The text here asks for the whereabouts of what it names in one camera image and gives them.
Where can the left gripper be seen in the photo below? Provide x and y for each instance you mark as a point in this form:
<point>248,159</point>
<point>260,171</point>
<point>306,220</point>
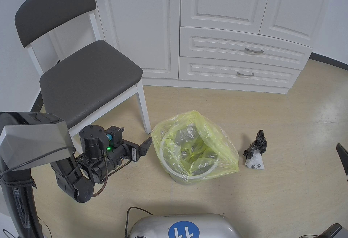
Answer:
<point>119,156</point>

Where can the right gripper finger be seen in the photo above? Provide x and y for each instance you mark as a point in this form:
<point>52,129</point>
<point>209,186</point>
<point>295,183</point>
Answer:
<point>344,160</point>

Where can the black plastic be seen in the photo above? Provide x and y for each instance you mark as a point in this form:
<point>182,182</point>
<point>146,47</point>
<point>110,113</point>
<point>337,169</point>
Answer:
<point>259,143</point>

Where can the yellow plastic bag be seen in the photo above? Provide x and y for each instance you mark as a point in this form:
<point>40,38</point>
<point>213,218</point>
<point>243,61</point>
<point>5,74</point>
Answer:
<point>217,150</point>

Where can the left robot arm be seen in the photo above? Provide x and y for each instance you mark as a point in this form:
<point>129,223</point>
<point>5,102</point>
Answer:
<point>35,139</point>

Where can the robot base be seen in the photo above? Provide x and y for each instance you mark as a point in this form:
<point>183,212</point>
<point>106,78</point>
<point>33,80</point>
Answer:
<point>185,224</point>

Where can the white trash bin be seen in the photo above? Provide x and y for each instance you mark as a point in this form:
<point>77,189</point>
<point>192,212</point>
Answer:
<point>162,155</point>

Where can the white chair dark grey seat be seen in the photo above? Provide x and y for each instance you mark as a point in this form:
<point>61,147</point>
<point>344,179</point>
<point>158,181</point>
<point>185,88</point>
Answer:
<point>89,76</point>

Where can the white wardrobe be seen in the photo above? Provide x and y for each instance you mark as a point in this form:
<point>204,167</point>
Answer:
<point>217,0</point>

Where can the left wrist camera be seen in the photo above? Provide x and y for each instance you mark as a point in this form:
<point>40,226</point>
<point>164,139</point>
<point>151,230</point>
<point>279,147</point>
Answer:
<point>115,135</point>

